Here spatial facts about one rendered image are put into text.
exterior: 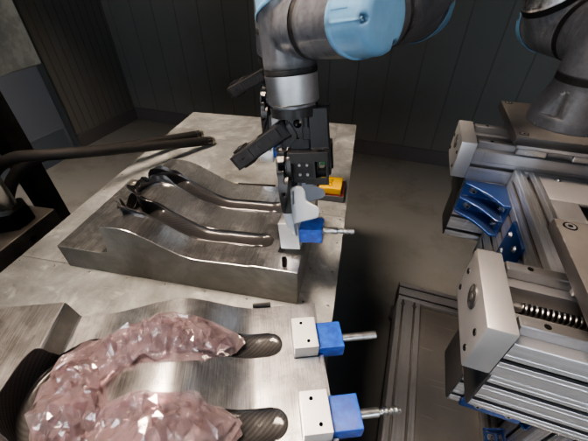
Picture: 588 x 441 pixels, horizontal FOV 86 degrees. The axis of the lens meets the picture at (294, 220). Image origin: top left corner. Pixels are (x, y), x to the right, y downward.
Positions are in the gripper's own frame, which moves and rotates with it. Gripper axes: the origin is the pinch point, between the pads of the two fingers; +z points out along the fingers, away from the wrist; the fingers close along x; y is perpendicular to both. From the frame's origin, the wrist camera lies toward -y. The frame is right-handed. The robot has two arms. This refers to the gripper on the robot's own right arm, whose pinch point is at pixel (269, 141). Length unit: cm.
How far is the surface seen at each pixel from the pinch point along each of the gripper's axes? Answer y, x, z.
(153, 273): -16.1, -36.7, 12.8
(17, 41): -72, 10, -19
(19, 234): -58, -28, 16
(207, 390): 5, -58, 7
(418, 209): 73, 109, 95
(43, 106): -212, 133, 51
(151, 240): -13.8, -36.4, 3.5
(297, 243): 12.5, -33.0, 3.4
